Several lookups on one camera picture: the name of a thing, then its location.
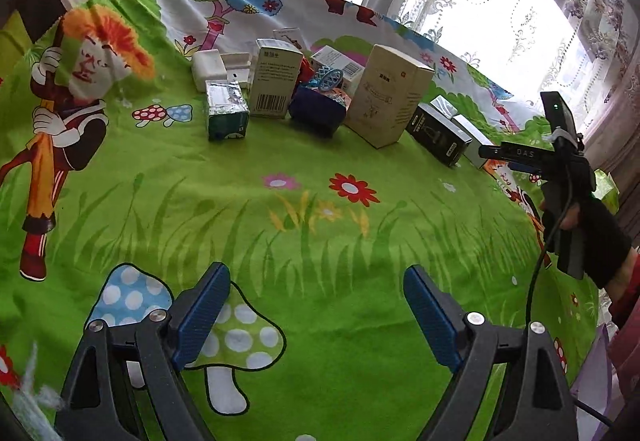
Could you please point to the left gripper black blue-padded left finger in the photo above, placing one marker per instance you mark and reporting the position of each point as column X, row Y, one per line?
column 99, row 402

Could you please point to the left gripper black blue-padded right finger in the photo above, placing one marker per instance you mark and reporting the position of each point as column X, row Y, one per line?
column 534, row 402

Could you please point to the tall beige cardboard box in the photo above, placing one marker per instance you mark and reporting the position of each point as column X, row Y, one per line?
column 389, row 90

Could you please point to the green white medicine box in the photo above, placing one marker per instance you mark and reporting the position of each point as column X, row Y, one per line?
column 226, row 111

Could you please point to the white plastic charger case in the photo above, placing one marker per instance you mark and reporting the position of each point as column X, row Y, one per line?
column 215, row 66

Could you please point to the small white logo box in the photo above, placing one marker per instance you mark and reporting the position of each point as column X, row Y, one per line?
column 293, row 35

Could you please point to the black gloved right hand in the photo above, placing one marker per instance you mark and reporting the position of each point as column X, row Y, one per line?
column 605, row 246

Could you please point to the green tissue pack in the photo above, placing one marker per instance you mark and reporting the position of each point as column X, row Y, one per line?
column 607, row 191

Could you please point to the black tracker with green light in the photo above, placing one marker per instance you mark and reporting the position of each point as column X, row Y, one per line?
column 564, row 136

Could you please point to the small silver white box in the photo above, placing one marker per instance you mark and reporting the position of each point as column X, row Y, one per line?
column 477, row 138

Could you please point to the black product box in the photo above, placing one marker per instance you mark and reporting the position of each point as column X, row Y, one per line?
column 437, row 134

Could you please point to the green cartoon print tablecloth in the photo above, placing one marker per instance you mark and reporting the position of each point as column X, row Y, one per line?
column 115, row 200

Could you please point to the dark blue round pouch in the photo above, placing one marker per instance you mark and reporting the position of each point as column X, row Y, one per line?
column 316, row 112

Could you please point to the blue perforated plastic toy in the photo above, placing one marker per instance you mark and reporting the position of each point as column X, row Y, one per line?
column 326, row 79

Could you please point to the tall white barcode box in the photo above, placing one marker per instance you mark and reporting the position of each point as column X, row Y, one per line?
column 274, row 69

